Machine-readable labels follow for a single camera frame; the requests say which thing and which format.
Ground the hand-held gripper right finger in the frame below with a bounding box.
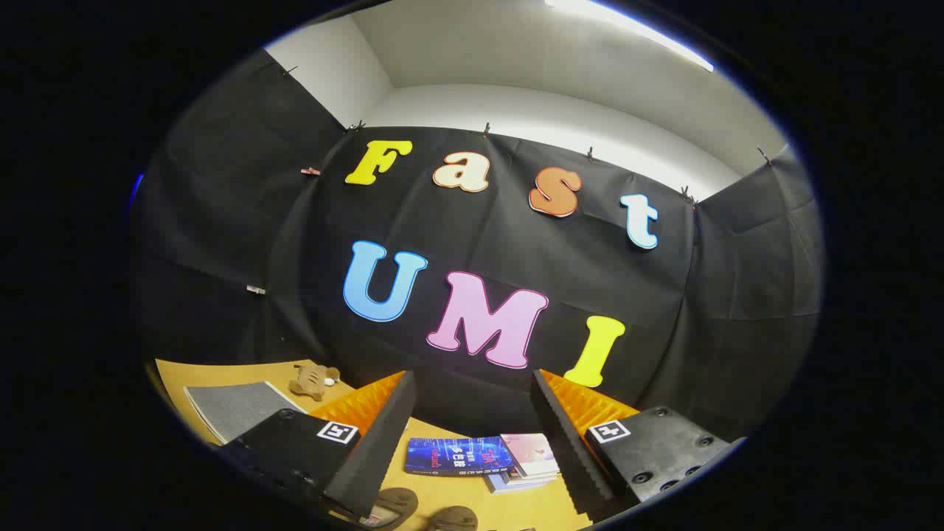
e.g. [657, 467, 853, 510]
[532, 369, 746, 526]

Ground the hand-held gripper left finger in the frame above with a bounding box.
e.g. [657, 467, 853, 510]
[218, 371, 416, 521]

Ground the brown fuzzy shoe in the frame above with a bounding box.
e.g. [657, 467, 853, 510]
[367, 487, 419, 529]
[431, 506, 479, 531]

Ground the grey fabric storage box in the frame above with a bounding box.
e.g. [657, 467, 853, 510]
[183, 381, 307, 445]

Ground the pink book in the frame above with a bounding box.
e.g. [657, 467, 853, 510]
[500, 433, 561, 479]

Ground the grey book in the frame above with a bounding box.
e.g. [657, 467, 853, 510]
[485, 472, 558, 493]

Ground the blue book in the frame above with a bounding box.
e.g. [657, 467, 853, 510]
[404, 437, 513, 477]

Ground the brown striped plush toy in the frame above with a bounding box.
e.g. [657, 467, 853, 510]
[289, 363, 341, 402]

